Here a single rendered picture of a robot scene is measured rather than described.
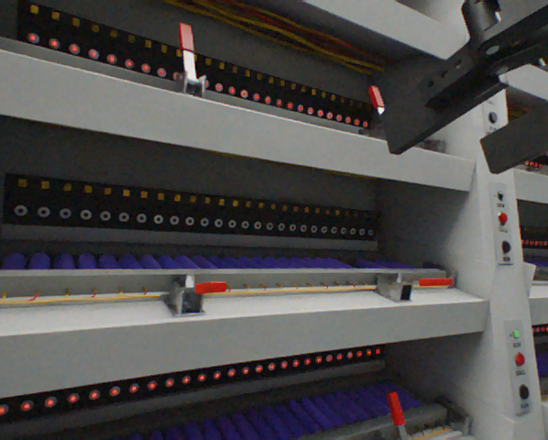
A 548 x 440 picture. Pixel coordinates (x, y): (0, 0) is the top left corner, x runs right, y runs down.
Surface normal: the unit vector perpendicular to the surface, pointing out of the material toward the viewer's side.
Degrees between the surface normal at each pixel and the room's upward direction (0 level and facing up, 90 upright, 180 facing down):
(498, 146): 90
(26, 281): 107
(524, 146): 90
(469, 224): 90
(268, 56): 90
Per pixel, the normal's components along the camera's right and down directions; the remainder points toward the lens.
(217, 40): 0.51, -0.14
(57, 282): 0.49, 0.16
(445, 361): -0.86, -0.07
